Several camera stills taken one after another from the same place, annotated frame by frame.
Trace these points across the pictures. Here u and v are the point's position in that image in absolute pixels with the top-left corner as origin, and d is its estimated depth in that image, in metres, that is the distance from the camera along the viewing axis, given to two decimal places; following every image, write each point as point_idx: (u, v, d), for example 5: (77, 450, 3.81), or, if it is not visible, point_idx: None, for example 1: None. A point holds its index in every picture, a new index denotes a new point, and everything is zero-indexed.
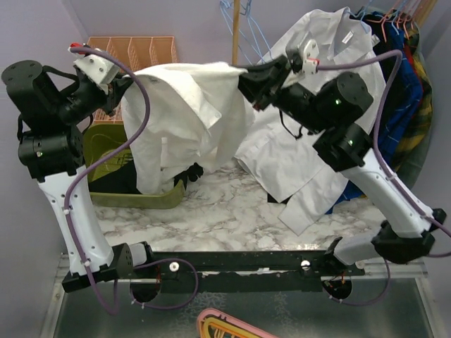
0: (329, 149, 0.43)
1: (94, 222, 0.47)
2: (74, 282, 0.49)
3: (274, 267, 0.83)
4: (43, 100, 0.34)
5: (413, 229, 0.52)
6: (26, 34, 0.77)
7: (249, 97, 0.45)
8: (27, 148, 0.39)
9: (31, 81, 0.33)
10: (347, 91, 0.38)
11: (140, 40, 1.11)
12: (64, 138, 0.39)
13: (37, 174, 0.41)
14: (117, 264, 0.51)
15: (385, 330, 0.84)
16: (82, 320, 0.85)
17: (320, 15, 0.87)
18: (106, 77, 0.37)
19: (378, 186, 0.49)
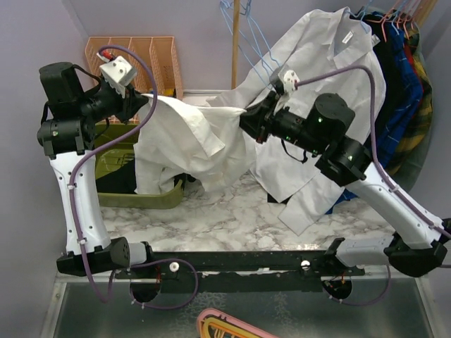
0: (329, 165, 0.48)
1: (94, 202, 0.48)
2: (68, 263, 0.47)
3: (274, 267, 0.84)
4: (68, 89, 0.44)
5: (423, 240, 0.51)
6: (27, 34, 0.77)
7: (252, 132, 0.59)
8: (45, 130, 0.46)
9: (60, 72, 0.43)
10: (326, 109, 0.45)
11: (140, 40, 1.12)
12: (78, 123, 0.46)
13: (49, 152, 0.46)
14: (113, 248, 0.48)
15: (385, 330, 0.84)
16: (82, 320, 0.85)
17: (320, 15, 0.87)
18: (122, 78, 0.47)
19: (381, 199, 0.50)
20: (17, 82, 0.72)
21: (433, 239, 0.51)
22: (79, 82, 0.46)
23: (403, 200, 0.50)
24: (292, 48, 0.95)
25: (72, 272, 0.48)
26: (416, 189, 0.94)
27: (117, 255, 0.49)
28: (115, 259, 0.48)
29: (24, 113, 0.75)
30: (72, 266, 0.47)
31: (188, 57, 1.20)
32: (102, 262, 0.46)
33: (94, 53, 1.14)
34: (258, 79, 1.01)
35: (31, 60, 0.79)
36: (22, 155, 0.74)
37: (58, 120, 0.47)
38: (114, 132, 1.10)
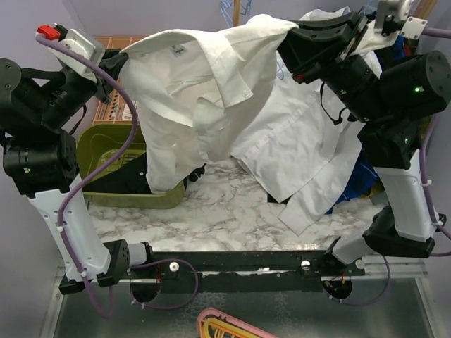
0: (382, 144, 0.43)
1: (90, 232, 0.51)
2: (72, 286, 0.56)
3: (274, 267, 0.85)
4: (27, 113, 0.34)
5: (421, 236, 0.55)
6: (27, 35, 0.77)
7: (292, 65, 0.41)
8: (13, 160, 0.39)
9: (8, 94, 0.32)
10: (435, 77, 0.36)
11: (140, 40, 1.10)
12: (53, 151, 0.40)
13: (25, 191, 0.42)
14: (113, 270, 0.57)
15: (385, 331, 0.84)
16: (82, 320, 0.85)
17: (320, 15, 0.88)
18: (89, 69, 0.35)
19: (413, 192, 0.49)
20: None
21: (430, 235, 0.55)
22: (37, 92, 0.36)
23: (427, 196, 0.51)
24: None
25: (78, 289, 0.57)
26: None
27: (118, 271, 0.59)
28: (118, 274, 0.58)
29: None
30: (77, 286, 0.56)
31: None
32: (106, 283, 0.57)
33: None
34: None
35: (31, 61, 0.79)
36: None
37: (27, 146, 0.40)
38: (113, 133, 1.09)
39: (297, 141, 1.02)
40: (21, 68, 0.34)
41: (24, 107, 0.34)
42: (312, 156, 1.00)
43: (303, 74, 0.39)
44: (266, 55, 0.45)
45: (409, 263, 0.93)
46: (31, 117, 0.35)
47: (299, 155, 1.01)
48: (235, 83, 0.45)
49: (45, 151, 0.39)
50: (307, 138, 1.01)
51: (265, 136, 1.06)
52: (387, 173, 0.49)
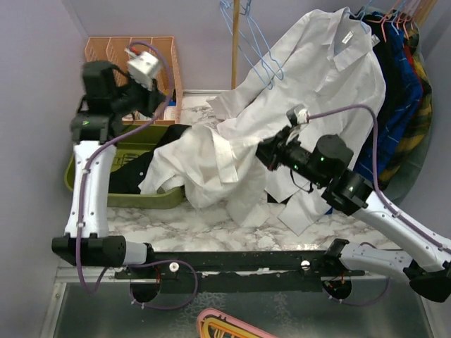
0: (332, 198, 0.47)
1: (101, 193, 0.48)
2: (60, 244, 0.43)
3: (274, 267, 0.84)
4: (103, 85, 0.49)
5: (433, 263, 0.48)
6: (26, 36, 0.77)
7: (266, 161, 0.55)
8: (77, 120, 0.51)
9: (99, 71, 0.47)
10: (328, 150, 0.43)
11: (140, 40, 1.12)
12: (106, 119, 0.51)
13: (75, 137, 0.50)
14: (108, 244, 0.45)
15: (385, 330, 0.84)
16: (82, 320, 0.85)
17: (320, 15, 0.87)
18: (149, 70, 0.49)
19: (385, 224, 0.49)
20: (16, 83, 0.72)
21: (445, 260, 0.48)
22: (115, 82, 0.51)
23: (407, 224, 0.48)
24: (291, 49, 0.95)
25: (62, 254, 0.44)
26: (415, 189, 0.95)
27: (109, 253, 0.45)
28: (106, 255, 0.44)
29: (24, 114, 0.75)
30: (63, 250, 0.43)
31: (188, 57, 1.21)
32: (94, 251, 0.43)
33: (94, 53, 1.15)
34: (258, 79, 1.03)
35: (30, 62, 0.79)
36: (22, 156, 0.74)
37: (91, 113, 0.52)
38: None
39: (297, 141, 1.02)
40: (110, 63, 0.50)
41: (103, 82, 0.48)
42: None
43: (273, 163, 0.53)
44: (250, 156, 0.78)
45: None
46: (103, 91, 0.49)
47: None
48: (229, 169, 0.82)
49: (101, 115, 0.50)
50: (307, 138, 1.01)
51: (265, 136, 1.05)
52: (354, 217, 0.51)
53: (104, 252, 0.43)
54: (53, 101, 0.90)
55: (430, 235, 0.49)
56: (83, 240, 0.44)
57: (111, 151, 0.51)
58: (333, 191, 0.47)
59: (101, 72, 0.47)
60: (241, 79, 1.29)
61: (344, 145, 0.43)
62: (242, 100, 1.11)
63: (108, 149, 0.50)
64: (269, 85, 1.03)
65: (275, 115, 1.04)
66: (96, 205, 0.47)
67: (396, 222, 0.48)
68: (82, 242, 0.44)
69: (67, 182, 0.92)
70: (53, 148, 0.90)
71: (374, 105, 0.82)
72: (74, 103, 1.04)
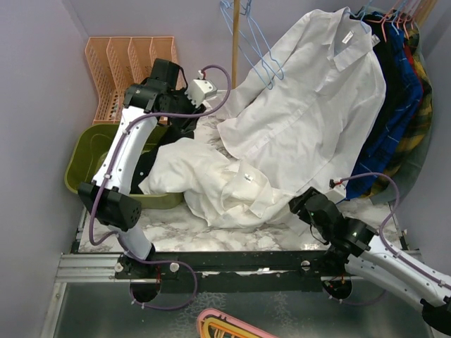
0: (341, 243, 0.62)
1: (133, 155, 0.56)
2: (87, 188, 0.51)
3: (274, 266, 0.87)
4: (163, 79, 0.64)
5: (436, 297, 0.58)
6: (26, 36, 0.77)
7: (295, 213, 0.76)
8: (132, 89, 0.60)
9: (169, 65, 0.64)
10: (313, 204, 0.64)
11: (141, 41, 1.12)
12: (154, 94, 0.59)
13: (125, 101, 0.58)
14: (125, 201, 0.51)
15: (384, 330, 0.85)
16: (82, 321, 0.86)
17: (320, 15, 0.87)
18: (206, 86, 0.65)
19: (390, 264, 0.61)
20: (15, 83, 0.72)
21: (445, 295, 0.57)
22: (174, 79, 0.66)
23: (407, 263, 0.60)
24: (291, 49, 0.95)
25: (85, 198, 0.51)
26: (415, 189, 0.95)
27: (123, 210, 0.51)
28: (118, 210, 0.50)
29: (23, 113, 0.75)
30: (87, 194, 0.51)
31: (188, 57, 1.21)
32: (110, 202, 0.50)
33: (94, 53, 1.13)
34: (259, 79, 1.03)
35: (29, 62, 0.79)
36: (20, 156, 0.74)
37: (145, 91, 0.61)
38: (113, 132, 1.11)
39: (297, 141, 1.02)
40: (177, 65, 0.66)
41: (170, 72, 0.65)
42: (312, 158, 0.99)
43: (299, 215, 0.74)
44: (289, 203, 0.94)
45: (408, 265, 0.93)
46: (166, 77, 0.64)
47: (299, 155, 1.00)
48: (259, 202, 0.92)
49: (151, 90, 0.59)
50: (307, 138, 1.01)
51: (265, 136, 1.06)
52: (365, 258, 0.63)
53: (118, 206, 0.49)
54: (53, 101, 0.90)
55: (431, 274, 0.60)
56: (104, 189, 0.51)
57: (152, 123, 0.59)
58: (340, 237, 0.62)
59: (171, 63, 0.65)
60: (241, 79, 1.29)
61: (325, 201, 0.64)
62: (242, 100, 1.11)
63: (148, 120, 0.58)
64: (269, 85, 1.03)
65: (275, 115, 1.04)
66: (125, 163, 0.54)
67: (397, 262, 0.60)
68: (104, 191, 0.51)
69: (67, 181, 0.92)
70: (53, 148, 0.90)
71: (375, 105, 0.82)
72: (74, 103, 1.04)
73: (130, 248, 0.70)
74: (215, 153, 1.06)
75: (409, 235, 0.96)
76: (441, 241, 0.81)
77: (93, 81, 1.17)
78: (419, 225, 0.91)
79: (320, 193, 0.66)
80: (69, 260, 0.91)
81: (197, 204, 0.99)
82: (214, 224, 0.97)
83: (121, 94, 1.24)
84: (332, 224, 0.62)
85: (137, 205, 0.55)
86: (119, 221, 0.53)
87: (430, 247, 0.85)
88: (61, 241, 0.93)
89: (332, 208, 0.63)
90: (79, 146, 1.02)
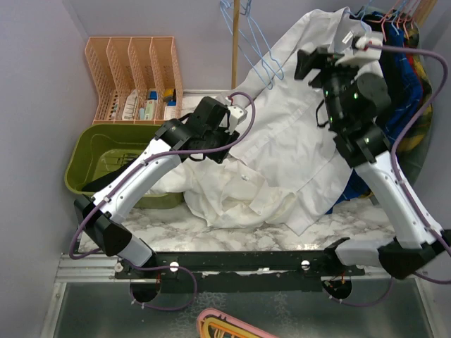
0: (345, 141, 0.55)
1: (141, 187, 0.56)
2: (85, 202, 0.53)
3: (274, 267, 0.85)
4: (203, 119, 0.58)
5: (414, 239, 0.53)
6: (26, 36, 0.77)
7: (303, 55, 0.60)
8: (169, 125, 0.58)
9: (213, 105, 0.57)
10: (364, 88, 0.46)
11: (141, 40, 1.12)
12: (187, 136, 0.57)
13: (159, 133, 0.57)
14: (111, 229, 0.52)
15: (385, 330, 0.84)
16: (83, 321, 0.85)
17: (320, 15, 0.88)
18: (240, 117, 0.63)
19: (387, 191, 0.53)
20: (15, 84, 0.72)
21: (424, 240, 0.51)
22: (217, 118, 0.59)
23: (407, 198, 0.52)
24: (291, 49, 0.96)
25: (79, 210, 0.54)
26: (415, 189, 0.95)
27: (107, 236, 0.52)
28: (102, 234, 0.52)
29: (23, 114, 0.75)
30: (82, 208, 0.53)
31: (187, 57, 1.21)
32: (96, 224, 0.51)
33: (94, 53, 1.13)
34: (259, 79, 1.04)
35: (29, 63, 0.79)
36: (20, 156, 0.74)
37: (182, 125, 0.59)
38: (113, 132, 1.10)
39: (297, 141, 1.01)
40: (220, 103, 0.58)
41: (213, 114, 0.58)
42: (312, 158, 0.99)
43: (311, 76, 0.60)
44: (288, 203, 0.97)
45: None
46: (207, 117, 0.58)
47: (299, 155, 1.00)
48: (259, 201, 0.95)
49: (184, 132, 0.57)
50: (308, 138, 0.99)
51: (265, 136, 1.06)
52: (363, 175, 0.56)
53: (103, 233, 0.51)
54: (53, 101, 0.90)
55: (424, 215, 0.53)
56: (98, 210, 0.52)
57: (176, 161, 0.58)
58: (349, 135, 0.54)
59: (217, 104, 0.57)
60: (241, 79, 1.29)
61: (382, 86, 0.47)
62: (242, 100, 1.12)
63: (172, 157, 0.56)
64: (269, 85, 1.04)
65: (275, 115, 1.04)
66: (130, 193, 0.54)
67: (395, 187, 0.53)
68: (97, 213, 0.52)
69: (67, 181, 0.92)
70: (53, 147, 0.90)
71: None
72: (74, 103, 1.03)
73: (124, 256, 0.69)
74: None
75: None
76: None
77: (93, 81, 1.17)
78: None
79: (381, 77, 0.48)
80: (69, 260, 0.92)
81: (197, 204, 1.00)
82: (213, 225, 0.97)
83: (121, 94, 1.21)
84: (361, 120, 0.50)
85: (123, 234, 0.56)
86: (101, 243, 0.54)
87: None
88: (61, 241, 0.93)
89: (383, 107, 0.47)
90: (79, 146, 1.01)
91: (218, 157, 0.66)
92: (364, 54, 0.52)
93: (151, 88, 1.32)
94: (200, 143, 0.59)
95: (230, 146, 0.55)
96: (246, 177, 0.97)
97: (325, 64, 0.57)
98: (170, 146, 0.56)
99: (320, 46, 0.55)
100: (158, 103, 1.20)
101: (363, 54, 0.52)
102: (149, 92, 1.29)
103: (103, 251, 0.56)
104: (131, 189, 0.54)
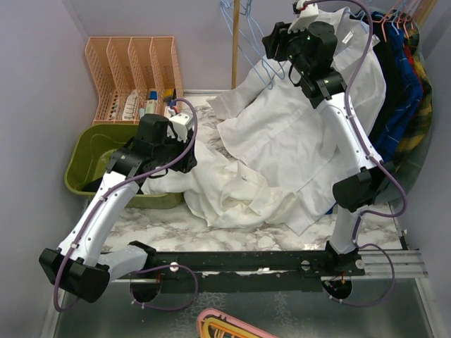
0: (306, 81, 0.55)
1: (110, 221, 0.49)
2: (48, 255, 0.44)
3: (274, 267, 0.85)
4: (147, 139, 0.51)
5: (355, 167, 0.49)
6: (25, 36, 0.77)
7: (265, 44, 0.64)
8: (117, 154, 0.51)
9: (154, 122, 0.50)
10: (316, 30, 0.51)
11: (140, 40, 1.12)
12: (139, 161, 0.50)
13: (109, 165, 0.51)
14: (89, 276, 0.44)
15: (385, 331, 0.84)
16: (82, 322, 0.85)
17: (320, 15, 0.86)
18: (187, 122, 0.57)
19: (336, 122, 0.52)
20: (15, 83, 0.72)
21: (363, 166, 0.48)
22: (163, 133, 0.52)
23: (353, 128, 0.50)
24: None
25: (46, 267, 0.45)
26: (415, 189, 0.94)
27: (86, 284, 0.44)
28: (80, 284, 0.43)
29: (24, 114, 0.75)
30: (48, 263, 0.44)
31: (187, 57, 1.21)
32: (71, 274, 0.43)
33: (94, 53, 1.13)
34: (260, 79, 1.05)
35: (30, 63, 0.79)
36: (20, 155, 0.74)
37: (132, 151, 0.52)
38: (113, 132, 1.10)
39: (297, 141, 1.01)
40: (163, 119, 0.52)
41: (156, 132, 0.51)
42: (312, 158, 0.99)
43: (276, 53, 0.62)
44: (289, 204, 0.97)
45: (408, 263, 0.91)
46: (153, 137, 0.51)
47: (299, 155, 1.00)
48: (260, 201, 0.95)
49: (136, 158, 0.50)
50: (308, 138, 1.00)
51: (265, 136, 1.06)
52: (320, 113, 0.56)
53: (82, 282, 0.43)
54: (53, 101, 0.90)
55: (370, 146, 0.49)
56: (68, 261, 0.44)
57: (135, 187, 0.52)
58: (311, 76, 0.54)
59: (157, 122, 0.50)
60: (241, 79, 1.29)
61: (332, 29, 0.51)
62: (242, 100, 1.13)
63: (130, 184, 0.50)
64: (269, 84, 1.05)
65: (274, 115, 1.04)
66: (97, 232, 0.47)
67: (344, 122, 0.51)
68: (68, 263, 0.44)
69: (67, 181, 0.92)
70: (53, 147, 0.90)
71: (374, 105, 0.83)
72: (74, 103, 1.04)
73: (120, 273, 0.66)
74: (215, 153, 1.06)
75: (409, 235, 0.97)
76: (442, 240, 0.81)
77: (93, 81, 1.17)
78: (422, 226, 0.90)
79: (331, 25, 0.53)
80: None
81: (197, 204, 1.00)
82: (213, 225, 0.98)
83: (121, 94, 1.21)
84: (316, 59, 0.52)
85: (104, 276, 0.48)
86: (81, 293, 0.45)
87: (432, 247, 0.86)
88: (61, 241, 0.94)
89: (332, 46, 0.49)
90: (79, 146, 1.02)
91: (183, 167, 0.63)
92: (306, 12, 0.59)
93: (151, 88, 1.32)
94: (152, 163, 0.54)
95: (184, 154, 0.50)
96: (246, 178, 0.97)
97: (281, 35, 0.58)
98: (125, 176, 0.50)
99: (278, 23, 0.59)
100: (158, 103, 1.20)
101: (304, 13, 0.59)
102: (149, 92, 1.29)
103: (87, 301, 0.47)
104: (96, 227, 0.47)
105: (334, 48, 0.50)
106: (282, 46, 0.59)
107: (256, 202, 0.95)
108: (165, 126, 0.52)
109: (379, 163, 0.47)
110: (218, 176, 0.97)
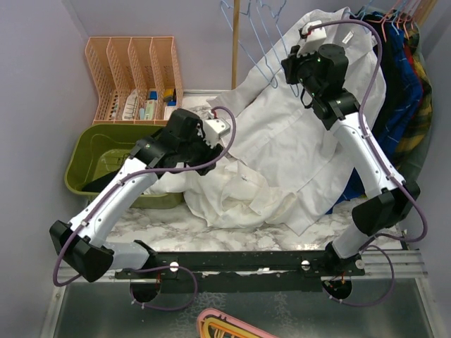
0: (319, 103, 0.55)
1: (123, 206, 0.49)
2: (59, 228, 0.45)
3: (274, 267, 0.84)
4: (175, 133, 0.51)
5: (375, 188, 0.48)
6: (25, 36, 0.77)
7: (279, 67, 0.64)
8: (141, 141, 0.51)
9: (185, 117, 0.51)
10: (325, 52, 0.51)
11: (140, 40, 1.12)
12: (162, 153, 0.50)
13: (133, 152, 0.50)
14: (91, 256, 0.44)
15: (385, 331, 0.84)
16: (82, 321, 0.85)
17: (320, 15, 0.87)
18: (222, 131, 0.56)
19: (351, 143, 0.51)
20: (15, 83, 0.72)
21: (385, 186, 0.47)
22: (191, 130, 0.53)
23: (371, 149, 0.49)
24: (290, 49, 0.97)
25: (55, 238, 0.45)
26: None
27: (88, 264, 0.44)
28: (84, 262, 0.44)
29: (24, 114, 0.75)
30: (57, 235, 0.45)
31: (187, 57, 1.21)
32: (76, 251, 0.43)
33: (94, 53, 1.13)
34: (261, 78, 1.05)
35: (30, 63, 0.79)
36: (21, 156, 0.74)
37: (156, 142, 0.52)
38: (114, 132, 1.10)
39: (297, 141, 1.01)
40: (195, 116, 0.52)
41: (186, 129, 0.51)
42: (312, 157, 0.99)
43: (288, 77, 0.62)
44: (289, 203, 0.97)
45: (408, 263, 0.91)
46: (181, 132, 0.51)
47: (299, 155, 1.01)
48: (259, 201, 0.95)
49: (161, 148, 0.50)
50: (308, 139, 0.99)
51: (265, 136, 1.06)
52: (335, 134, 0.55)
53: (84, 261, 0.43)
54: (53, 102, 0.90)
55: (390, 166, 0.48)
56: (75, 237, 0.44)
57: (154, 178, 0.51)
58: (323, 97, 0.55)
59: (189, 117, 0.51)
60: (241, 79, 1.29)
61: (342, 51, 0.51)
62: (242, 100, 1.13)
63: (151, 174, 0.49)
64: (273, 83, 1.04)
65: (275, 115, 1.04)
66: (108, 214, 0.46)
67: (361, 144, 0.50)
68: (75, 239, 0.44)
69: (67, 181, 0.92)
70: (53, 148, 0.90)
71: (375, 105, 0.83)
72: (75, 103, 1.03)
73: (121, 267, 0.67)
74: None
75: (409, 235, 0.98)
76: (442, 240, 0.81)
77: (93, 81, 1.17)
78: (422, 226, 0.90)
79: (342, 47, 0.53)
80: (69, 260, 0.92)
81: (196, 204, 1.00)
82: (213, 225, 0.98)
83: (120, 94, 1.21)
84: (328, 81, 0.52)
85: (108, 257, 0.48)
86: (82, 270, 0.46)
87: (432, 247, 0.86)
88: None
89: (344, 66, 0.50)
90: (79, 145, 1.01)
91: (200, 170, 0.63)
92: (312, 36, 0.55)
93: (151, 88, 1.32)
94: (175, 157, 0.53)
95: (208, 163, 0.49)
96: (245, 178, 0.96)
97: (290, 59, 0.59)
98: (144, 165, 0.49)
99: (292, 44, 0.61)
100: (158, 103, 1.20)
101: (310, 38, 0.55)
102: (149, 92, 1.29)
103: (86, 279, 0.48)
104: (109, 210, 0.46)
105: (344, 70, 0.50)
106: (293, 68, 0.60)
107: (256, 202, 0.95)
108: (194, 124, 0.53)
109: (400, 184, 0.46)
110: (218, 176, 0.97)
